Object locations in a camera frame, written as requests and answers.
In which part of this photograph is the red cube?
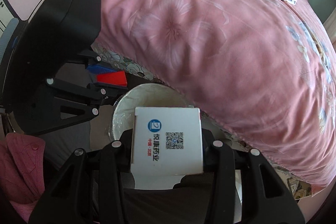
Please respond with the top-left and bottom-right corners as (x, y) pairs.
(96, 71), (127, 87)

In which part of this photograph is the white medicine box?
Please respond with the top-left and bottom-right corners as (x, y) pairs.
(130, 107), (203, 190)

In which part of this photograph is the white wardrobe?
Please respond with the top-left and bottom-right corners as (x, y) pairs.
(0, 0), (13, 32)

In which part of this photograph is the pink quilted garment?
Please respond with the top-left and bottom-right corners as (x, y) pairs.
(1, 133), (45, 222)

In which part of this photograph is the pink floral bed sheet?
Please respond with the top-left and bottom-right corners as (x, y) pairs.
(94, 0), (335, 191)

